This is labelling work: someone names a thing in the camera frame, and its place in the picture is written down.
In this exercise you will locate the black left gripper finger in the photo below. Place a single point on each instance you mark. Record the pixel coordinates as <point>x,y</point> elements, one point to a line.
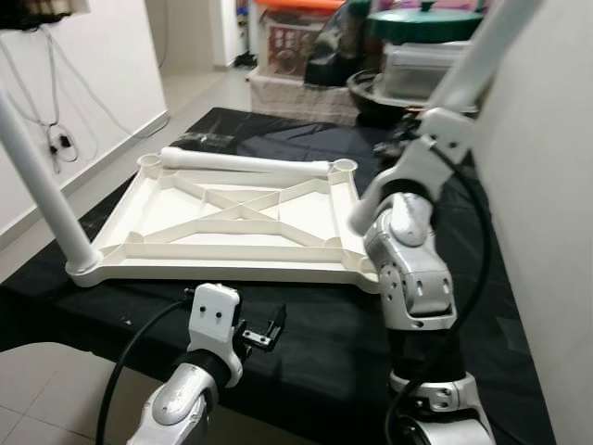
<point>188,295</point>
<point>277,323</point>

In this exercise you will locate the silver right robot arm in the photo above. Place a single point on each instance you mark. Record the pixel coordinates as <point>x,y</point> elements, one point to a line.
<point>417,278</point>

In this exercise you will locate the white plastic children table top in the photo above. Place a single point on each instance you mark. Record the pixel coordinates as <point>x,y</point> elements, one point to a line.
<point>232,272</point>

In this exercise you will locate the black tablecloth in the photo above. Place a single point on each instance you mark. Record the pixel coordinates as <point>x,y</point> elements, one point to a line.
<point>306,324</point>

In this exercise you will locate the black round bowl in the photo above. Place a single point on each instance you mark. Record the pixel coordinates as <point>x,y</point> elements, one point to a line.
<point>371,102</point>

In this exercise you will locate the clear plastic storage box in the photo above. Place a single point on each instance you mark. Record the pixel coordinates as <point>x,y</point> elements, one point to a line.
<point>417,74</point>

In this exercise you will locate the beige patterned box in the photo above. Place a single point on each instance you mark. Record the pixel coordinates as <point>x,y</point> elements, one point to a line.
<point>296,97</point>

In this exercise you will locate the green round lid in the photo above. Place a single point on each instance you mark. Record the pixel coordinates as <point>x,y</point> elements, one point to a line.
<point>417,23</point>

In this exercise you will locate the orange lid storage box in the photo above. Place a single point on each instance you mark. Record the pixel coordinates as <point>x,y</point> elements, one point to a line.
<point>292,46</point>

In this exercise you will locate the black head mop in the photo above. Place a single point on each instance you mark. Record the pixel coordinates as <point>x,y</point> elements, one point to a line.
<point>246,60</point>

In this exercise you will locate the black power adapter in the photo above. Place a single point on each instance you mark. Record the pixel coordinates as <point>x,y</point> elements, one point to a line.
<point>63,141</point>

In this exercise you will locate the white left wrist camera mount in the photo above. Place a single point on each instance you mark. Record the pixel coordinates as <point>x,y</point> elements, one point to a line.
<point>215,320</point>

